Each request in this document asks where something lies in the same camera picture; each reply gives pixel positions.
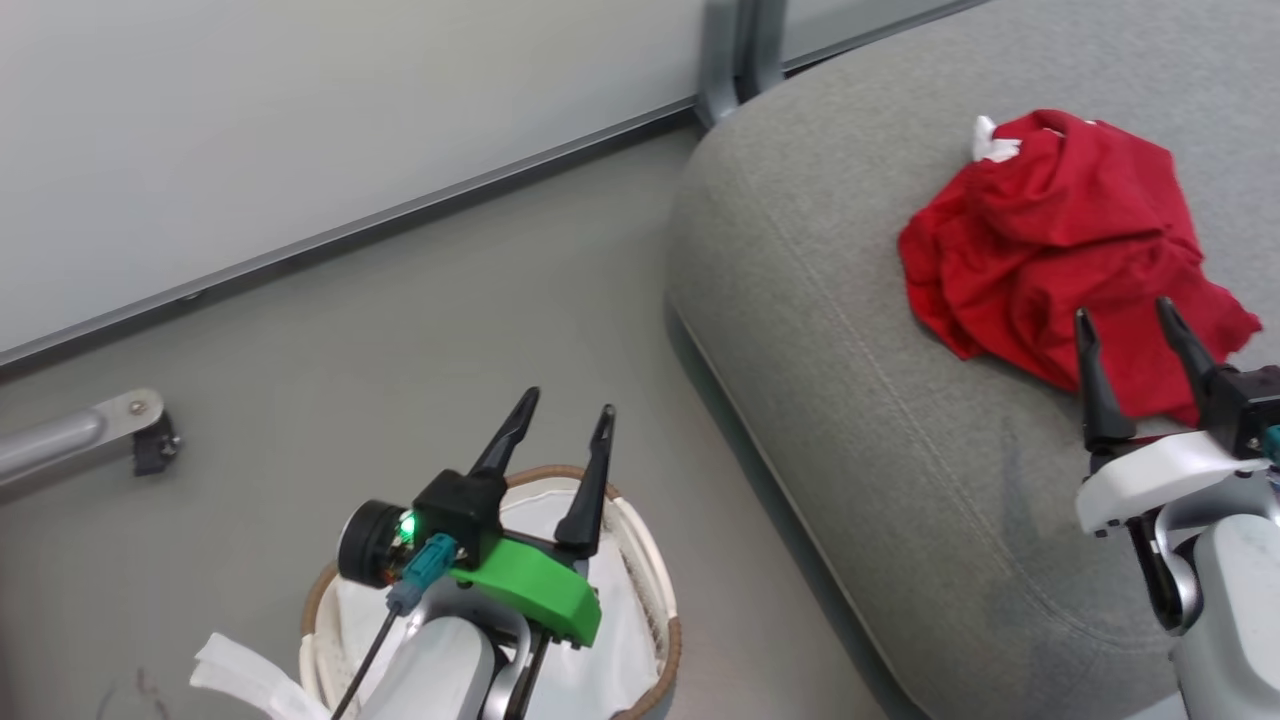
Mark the grey fabric sofa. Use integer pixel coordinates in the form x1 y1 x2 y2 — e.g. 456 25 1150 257
665 0 1280 720

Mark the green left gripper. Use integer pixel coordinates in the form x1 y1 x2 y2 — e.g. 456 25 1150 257
450 387 617 649

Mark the laundry basket with brown rim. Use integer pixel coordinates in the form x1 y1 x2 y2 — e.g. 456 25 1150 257
300 463 684 720

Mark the black caster wheel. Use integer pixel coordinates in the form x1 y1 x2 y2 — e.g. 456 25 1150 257
133 410 181 477

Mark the grey aluminium partition rail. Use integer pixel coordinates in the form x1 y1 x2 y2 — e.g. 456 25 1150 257
0 95 701 373

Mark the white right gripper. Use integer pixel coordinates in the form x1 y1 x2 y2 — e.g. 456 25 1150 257
1074 296 1271 538

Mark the grey partition foot leg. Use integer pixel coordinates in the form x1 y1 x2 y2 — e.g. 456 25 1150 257
0 388 166 501

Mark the red and white jersey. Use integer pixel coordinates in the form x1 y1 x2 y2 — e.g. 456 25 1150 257
897 108 1263 426

